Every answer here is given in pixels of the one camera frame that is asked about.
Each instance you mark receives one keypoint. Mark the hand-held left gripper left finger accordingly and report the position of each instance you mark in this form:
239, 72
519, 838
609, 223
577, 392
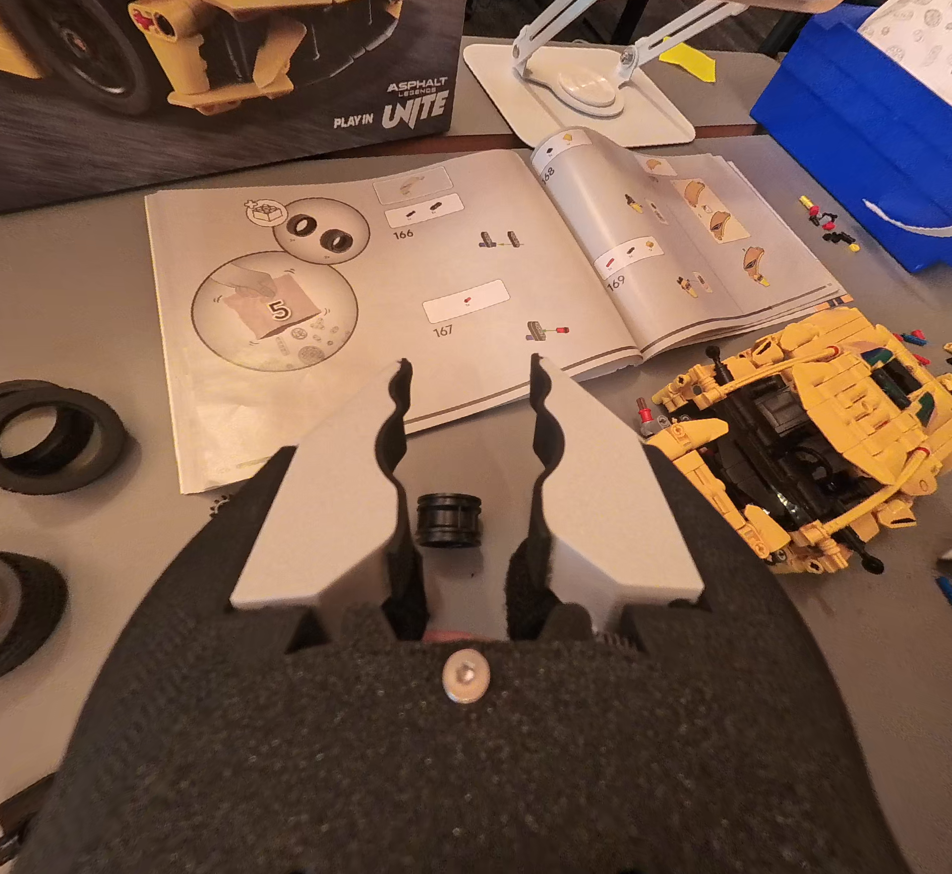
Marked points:
320, 517

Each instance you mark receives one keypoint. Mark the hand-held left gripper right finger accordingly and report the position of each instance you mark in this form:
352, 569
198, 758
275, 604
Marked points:
617, 517

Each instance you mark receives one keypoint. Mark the black wheel rim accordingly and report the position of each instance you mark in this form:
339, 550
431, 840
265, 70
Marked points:
448, 520

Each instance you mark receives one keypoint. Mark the black rubber tyre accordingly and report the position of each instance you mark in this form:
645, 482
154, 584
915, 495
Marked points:
44, 613
104, 442

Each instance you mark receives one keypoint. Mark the blue plastic bin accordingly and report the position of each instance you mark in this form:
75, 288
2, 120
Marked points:
833, 122

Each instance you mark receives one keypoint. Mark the large printed paper bag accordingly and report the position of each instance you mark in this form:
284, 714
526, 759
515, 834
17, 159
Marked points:
915, 33

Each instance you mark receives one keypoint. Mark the yellow toy car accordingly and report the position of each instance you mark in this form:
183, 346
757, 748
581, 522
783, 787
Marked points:
818, 405

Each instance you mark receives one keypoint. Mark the instruction booklet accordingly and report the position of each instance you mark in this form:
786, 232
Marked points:
446, 256

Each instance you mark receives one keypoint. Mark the cluster of red blue pieces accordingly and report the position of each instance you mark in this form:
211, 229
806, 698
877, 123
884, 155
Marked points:
915, 337

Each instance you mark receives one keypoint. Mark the cluster of small mixed pins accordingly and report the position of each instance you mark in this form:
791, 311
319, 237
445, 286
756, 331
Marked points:
829, 219

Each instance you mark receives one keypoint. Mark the wooden document stand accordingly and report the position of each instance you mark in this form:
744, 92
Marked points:
595, 100

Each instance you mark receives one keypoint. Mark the toy car set box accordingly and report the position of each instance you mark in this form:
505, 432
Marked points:
223, 107

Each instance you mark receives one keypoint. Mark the yellow paper triangle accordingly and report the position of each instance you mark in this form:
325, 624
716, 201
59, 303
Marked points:
692, 61

